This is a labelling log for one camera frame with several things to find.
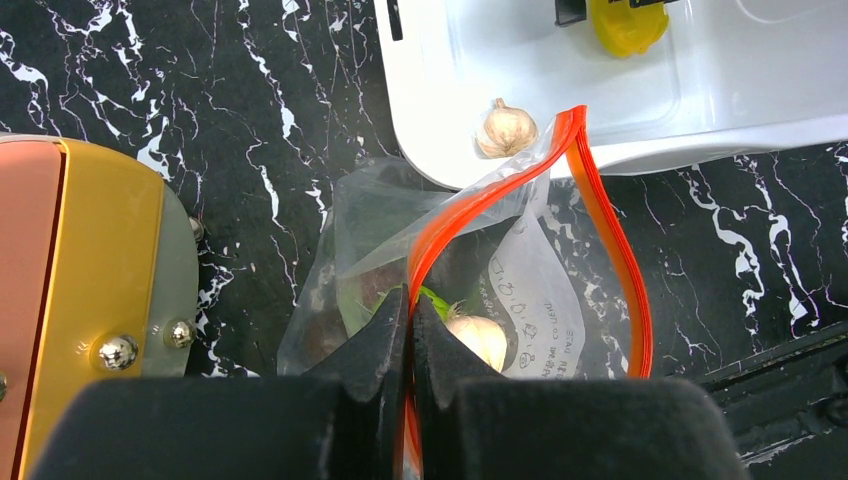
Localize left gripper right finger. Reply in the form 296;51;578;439
411;298;748;479

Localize white plastic bin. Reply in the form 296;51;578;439
374;1;847;189

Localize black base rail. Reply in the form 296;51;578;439
693;322;847;466

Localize clear orange-zip bag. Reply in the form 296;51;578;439
277;105;653;478

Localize green wrinkled fruit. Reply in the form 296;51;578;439
419;286;451;322

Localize dark purple mangosteen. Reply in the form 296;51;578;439
301;261;405;365

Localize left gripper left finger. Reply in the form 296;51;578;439
33;287;409;479

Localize garlic bulb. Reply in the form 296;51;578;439
475;97;539;158
446;303;508;372

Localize cream orange cylinder appliance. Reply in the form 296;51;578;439
1;133;204;479

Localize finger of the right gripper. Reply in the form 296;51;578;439
554;0;588;27

